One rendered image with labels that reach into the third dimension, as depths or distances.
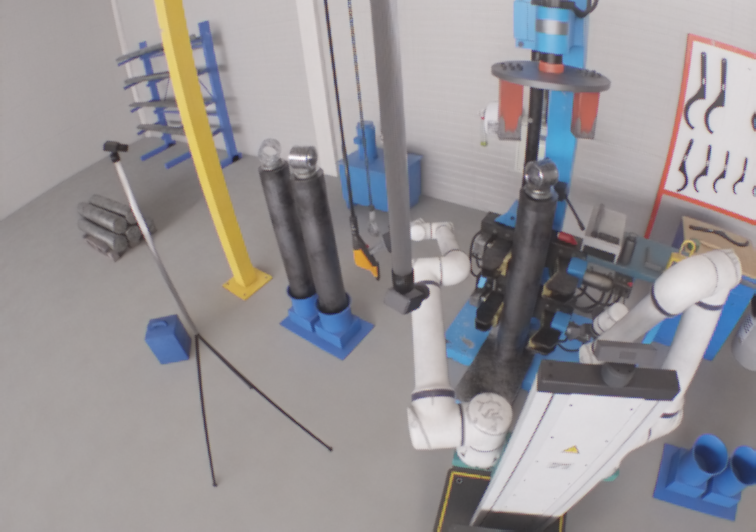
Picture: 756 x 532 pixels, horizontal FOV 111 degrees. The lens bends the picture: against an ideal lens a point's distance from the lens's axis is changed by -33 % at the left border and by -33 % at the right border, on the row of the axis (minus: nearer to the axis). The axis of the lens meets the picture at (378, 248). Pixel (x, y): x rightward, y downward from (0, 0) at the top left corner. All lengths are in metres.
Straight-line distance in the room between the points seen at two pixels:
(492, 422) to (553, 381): 0.47
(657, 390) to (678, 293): 0.28
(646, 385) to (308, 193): 2.04
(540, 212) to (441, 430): 1.26
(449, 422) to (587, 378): 0.56
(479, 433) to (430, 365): 0.29
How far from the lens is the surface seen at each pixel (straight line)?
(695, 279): 1.09
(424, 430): 1.28
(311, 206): 2.43
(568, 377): 0.86
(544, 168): 2.03
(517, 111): 1.90
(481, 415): 1.29
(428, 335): 1.39
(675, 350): 1.32
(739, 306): 3.50
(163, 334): 3.45
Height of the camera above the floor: 2.46
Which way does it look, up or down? 36 degrees down
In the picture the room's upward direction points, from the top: 6 degrees counter-clockwise
